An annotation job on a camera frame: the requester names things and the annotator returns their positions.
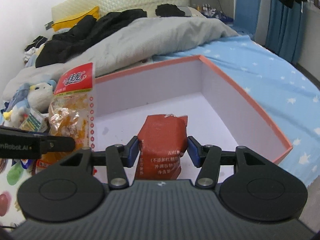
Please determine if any fruit printed mat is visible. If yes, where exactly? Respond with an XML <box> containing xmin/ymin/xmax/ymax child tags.
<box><xmin>0</xmin><ymin>155</ymin><xmax>38</xmax><ymax>228</ymax></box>

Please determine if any white pillow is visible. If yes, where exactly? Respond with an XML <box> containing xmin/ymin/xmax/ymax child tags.
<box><xmin>184</xmin><ymin>6</ymin><xmax>208</xmax><ymax>18</ymax></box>

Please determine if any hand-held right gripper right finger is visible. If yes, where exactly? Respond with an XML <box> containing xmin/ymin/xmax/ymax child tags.
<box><xmin>187</xmin><ymin>136</ymin><xmax>275</xmax><ymax>188</ymax></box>

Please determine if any group of small bottles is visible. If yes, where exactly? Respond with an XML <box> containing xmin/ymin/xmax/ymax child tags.
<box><xmin>192</xmin><ymin>3</ymin><xmax>230</xmax><ymax>19</ymax></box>

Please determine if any white green small packet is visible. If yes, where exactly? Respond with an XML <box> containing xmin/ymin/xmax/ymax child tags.
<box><xmin>19</xmin><ymin>109</ymin><xmax>48</xmax><ymax>133</ymax></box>

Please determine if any red snack packet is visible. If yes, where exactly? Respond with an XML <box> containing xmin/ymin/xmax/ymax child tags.
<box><xmin>135</xmin><ymin>114</ymin><xmax>188</xmax><ymax>180</ymax></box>

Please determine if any white blue plush toy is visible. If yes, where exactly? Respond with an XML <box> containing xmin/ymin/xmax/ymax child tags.
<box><xmin>3</xmin><ymin>79</ymin><xmax>57</xmax><ymax>128</ymax></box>

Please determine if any orange snack bag red label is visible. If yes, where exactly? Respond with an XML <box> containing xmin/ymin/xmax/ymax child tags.
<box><xmin>32</xmin><ymin>62</ymin><xmax>97</xmax><ymax>175</ymax></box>

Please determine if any black cable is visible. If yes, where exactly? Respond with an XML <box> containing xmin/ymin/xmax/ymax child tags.
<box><xmin>215</xmin><ymin>0</ymin><xmax>233</xmax><ymax>18</ymax></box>

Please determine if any black jacket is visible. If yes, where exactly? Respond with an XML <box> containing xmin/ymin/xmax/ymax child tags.
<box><xmin>35</xmin><ymin>9</ymin><xmax>148</xmax><ymax>68</ymax></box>

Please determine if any light blue cream blanket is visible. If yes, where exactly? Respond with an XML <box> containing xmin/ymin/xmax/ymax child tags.
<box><xmin>24</xmin><ymin>45</ymin><xmax>47</xmax><ymax>68</ymax></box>

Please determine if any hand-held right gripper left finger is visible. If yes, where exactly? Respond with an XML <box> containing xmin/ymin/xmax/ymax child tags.
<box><xmin>59</xmin><ymin>136</ymin><xmax>139</xmax><ymax>189</ymax></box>

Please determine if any pink cardboard box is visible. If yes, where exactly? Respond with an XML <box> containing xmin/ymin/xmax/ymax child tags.
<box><xmin>92</xmin><ymin>54</ymin><xmax>293</xmax><ymax>180</ymax></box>

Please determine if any grey duvet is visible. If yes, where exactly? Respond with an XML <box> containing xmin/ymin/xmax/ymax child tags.
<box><xmin>2</xmin><ymin>17</ymin><xmax>239</xmax><ymax>100</ymax></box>

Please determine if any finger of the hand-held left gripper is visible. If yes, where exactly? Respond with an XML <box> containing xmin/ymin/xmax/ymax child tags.
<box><xmin>40</xmin><ymin>136</ymin><xmax>76</xmax><ymax>154</ymax></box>

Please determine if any blue star bed sheet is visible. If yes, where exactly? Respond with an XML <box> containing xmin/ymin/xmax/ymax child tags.
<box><xmin>152</xmin><ymin>34</ymin><xmax>320</xmax><ymax>188</ymax></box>

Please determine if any blue curtain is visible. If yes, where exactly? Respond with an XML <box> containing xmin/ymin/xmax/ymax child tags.
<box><xmin>264</xmin><ymin>0</ymin><xmax>310</xmax><ymax>64</ymax></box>

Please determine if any black cloth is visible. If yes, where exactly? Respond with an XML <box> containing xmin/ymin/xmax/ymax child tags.
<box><xmin>155</xmin><ymin>4</ymin><xmax>185</xmax><ymax>17</ymax></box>

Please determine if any pile of clothes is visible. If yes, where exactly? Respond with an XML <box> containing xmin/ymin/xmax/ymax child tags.
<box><xmin>24</xmin><ymin>36</ymin><xmax>48</xmax><ymax>55</ymax></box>

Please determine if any yellow pillow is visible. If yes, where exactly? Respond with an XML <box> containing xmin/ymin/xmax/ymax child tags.
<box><xmin>51</xmin><ymin>6</ymin><xmax>100</xmax><ymax>32</ymax></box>

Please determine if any blue chair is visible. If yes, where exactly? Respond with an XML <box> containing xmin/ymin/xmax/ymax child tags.
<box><xmin>234</xmin><ymin>0</ymin><xmax>262</xmax><ymax>35</ymax></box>

